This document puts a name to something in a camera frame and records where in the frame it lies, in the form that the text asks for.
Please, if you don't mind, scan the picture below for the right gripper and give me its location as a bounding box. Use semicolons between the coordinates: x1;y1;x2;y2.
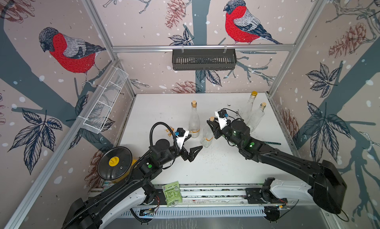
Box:
208;116;243;149

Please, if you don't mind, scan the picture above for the small corked glass bottle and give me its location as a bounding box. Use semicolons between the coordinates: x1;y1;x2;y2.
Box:
200;123;214;148

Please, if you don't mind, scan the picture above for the tall corked glass bottle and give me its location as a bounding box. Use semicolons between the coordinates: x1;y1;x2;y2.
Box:
189;100;200;138

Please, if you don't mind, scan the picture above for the torn orange label piece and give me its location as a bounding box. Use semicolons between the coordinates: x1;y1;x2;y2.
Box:
166;127;174;137

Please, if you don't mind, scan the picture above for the yellow cap glass bottle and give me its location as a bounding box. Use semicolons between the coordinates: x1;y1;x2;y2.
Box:
240;91;258;124

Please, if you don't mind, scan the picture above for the small corked labelled bottle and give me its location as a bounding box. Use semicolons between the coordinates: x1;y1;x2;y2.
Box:
248;102;267;134

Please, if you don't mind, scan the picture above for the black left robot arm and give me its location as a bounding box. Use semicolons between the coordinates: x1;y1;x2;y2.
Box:
62;122;203;229

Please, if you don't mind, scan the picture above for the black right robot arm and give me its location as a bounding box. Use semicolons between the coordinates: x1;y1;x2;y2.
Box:
207;119;347;214

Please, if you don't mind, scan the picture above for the green snack packet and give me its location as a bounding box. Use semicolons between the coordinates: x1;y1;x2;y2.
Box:
162;181;183;207

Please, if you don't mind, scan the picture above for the black hanging metal basket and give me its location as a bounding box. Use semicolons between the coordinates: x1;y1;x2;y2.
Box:
172;49;237;71

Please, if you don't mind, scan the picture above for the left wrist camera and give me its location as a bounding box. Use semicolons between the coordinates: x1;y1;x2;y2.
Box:
174;128;189;150

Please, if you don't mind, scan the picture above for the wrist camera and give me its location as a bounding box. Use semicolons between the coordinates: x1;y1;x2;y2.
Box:
215;109;231;130
174;128;189;150

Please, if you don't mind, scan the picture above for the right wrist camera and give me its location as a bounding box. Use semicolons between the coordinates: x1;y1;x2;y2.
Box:
215;109;231;130

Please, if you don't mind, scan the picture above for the green handled fork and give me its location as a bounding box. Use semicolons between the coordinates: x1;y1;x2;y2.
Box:
264;142;281;146

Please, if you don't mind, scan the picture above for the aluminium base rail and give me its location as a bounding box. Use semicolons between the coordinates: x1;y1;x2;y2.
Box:
101;182;316;226

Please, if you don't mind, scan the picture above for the white wire mesh basket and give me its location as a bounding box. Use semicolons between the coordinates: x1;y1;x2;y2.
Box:
82;66;128;134

